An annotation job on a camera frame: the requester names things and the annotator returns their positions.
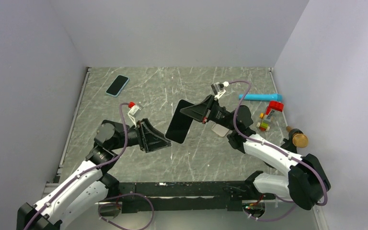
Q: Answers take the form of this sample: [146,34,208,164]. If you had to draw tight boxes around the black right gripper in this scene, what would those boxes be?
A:
[180,95,237,132]

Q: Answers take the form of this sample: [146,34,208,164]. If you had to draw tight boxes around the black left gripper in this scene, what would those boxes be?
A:
[110,118,171,152]

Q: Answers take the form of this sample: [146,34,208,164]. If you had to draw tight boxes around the phone with black screen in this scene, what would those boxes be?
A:
[165,100,193,144]

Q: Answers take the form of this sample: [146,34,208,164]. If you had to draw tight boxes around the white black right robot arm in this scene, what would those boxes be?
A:
[174,95,331,210]

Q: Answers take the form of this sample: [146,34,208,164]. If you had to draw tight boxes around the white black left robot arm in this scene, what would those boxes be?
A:
[16,118,171,230]

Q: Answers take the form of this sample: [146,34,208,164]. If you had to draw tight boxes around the phone in light blue case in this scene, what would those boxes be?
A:
[105,75,129,97]

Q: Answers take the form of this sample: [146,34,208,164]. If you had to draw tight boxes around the light blue cylinder tube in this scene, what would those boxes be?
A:
[239,93,283,102]

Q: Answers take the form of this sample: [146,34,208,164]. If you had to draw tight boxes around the colourful toy brick model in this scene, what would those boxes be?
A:
[256,101,284,131]

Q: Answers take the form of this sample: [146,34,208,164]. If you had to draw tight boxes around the gold microphone on black stand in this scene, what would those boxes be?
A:
[280,126,309,153]

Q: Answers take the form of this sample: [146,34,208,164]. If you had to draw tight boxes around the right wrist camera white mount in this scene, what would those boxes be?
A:
[211,81,229,100]

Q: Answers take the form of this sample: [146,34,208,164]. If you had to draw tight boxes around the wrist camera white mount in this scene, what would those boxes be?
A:
[127,102,143,127]
[211,81,229,100]

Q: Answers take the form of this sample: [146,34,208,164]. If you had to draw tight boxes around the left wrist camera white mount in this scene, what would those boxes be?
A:
[127,102,143,127]

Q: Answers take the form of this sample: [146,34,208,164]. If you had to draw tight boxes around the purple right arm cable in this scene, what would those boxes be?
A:
[227,80,329,223]

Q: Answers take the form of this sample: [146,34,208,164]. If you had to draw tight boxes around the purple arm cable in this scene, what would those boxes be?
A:
[227,80,329,223]
[22,102,137,230]

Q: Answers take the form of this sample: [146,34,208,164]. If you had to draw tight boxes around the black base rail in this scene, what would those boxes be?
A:
[105,181,275,214]

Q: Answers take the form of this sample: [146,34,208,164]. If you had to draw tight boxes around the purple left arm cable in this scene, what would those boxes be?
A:
[22,102,137,230]

